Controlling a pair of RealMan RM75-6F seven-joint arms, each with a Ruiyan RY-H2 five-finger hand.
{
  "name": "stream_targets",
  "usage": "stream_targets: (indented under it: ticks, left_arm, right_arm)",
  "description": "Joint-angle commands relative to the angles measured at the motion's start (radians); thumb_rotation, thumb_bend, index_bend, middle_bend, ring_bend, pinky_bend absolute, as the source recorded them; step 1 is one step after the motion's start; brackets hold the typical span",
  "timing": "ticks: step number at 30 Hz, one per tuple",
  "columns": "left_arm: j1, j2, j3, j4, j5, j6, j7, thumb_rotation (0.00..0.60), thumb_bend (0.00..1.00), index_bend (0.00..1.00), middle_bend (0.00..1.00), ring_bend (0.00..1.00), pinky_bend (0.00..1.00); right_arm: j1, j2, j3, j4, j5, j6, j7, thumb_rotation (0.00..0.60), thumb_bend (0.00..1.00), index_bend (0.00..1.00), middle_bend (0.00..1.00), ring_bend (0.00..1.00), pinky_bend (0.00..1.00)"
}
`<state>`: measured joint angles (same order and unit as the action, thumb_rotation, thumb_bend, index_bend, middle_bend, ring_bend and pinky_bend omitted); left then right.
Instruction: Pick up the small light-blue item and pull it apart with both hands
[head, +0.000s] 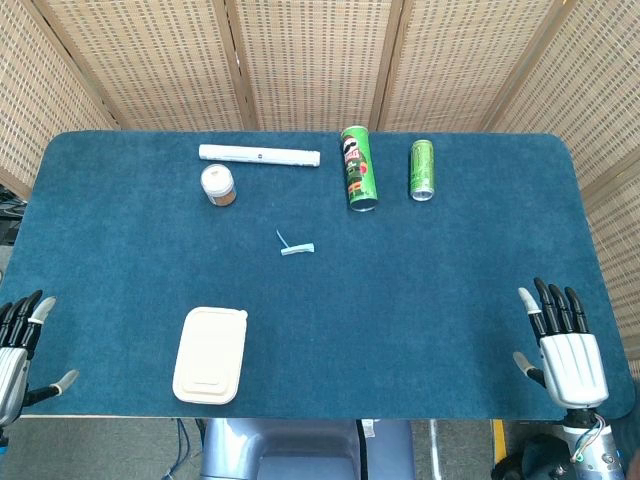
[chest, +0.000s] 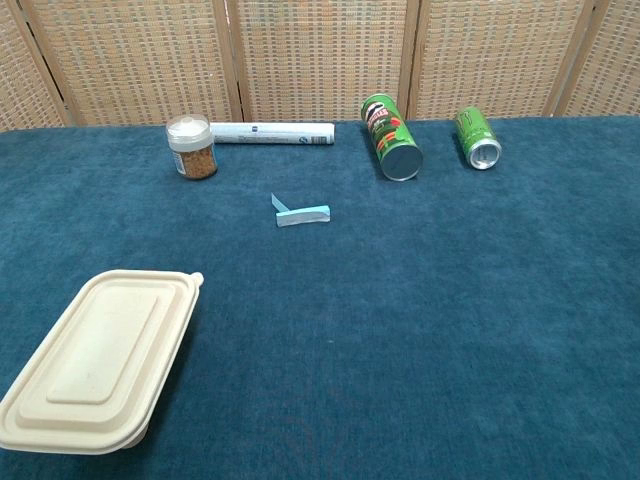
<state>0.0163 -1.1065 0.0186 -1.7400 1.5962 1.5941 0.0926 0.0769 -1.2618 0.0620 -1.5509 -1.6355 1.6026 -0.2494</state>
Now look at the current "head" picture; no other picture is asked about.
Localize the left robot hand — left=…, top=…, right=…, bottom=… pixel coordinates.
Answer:
left=0, top=289, right=81, bottom=428

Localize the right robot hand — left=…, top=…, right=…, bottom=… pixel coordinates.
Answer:
left=512, top=277, right=610, bottom=413

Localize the beige lidded food container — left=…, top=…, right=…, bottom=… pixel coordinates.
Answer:
left=172, top=306, right=249, bottom=406

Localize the green drink can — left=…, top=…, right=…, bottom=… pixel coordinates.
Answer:
left=409, top=139, right=436, bottom=203

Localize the blue table mat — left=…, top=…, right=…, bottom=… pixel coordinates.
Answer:
left=0, top=130, right=636, bottom=420

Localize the white lidded spice jar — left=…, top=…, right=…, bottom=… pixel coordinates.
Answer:
left=200, top=164, right=237, bottom=207

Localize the blue-grey robot torso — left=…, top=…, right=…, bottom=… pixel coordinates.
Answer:
left=199, top=418, right=416, bottom=480

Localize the green Pringles can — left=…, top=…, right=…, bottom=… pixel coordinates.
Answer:
left=340, top=125, right=379, bottom=213

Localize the white long tube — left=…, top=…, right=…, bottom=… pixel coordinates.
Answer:
left=198, top=143, right=322, bottom=169

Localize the woven bamboo folding screen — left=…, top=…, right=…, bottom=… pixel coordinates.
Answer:
left=0, top=0, right=640, bottom=381

